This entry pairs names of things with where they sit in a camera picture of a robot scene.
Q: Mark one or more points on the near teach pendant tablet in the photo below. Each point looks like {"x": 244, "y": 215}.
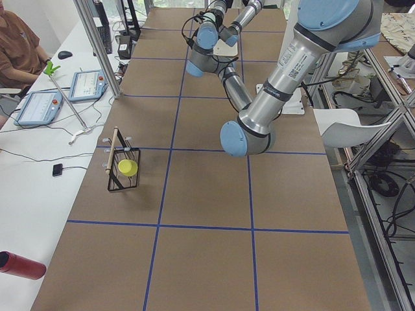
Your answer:
{"x": 40, "y": 108}

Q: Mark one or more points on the wooden rack handle rod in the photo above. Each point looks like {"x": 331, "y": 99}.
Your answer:
{"x": 112, "y": 149}

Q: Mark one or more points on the black computer mouse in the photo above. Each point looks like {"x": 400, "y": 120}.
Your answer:
{"x": 64, "y": 54}

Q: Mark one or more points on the green grabber stick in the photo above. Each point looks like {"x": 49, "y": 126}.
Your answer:
{"x": 49, "y": 71}

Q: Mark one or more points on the far teach pendant tablet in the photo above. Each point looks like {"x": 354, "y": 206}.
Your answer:
{"x": 87, "y": 85}

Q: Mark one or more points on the black keyboard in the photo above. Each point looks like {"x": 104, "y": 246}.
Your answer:
{"x": 105, "y": 35}

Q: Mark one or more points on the black power adapter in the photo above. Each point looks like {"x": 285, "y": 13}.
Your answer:
{"x": 125, "y": 47}

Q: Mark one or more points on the aluminium frame post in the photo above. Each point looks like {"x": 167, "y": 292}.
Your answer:
{"x": 96, "y": 43}

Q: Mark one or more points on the small black device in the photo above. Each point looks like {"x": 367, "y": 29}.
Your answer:
{"x": 57, "y": 170}

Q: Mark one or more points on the teach pendant tablet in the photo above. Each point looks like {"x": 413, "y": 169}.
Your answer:
{"x": 87, "y": 85}
{"x": 40, "y": 108}

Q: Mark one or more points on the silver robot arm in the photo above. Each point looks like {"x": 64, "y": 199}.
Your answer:
{"x": 214, "y": 48}
{"x": 322, "y": 27}

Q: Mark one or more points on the black wire cup rack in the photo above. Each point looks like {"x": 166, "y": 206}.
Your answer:
{"x": 123, "y": 150}

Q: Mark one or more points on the yellow cup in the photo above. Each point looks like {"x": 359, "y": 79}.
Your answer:
{"x": 128, "y": 167}

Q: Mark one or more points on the red cylindrical bottle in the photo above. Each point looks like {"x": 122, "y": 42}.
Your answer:
{"x": 19, "y": 266}

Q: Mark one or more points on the person in brown shirt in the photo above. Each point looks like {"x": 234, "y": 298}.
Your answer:
{"x": 22, "y": 57}

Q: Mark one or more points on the white plastic chair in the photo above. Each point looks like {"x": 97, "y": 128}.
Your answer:
{"x": 341, "y": 128}

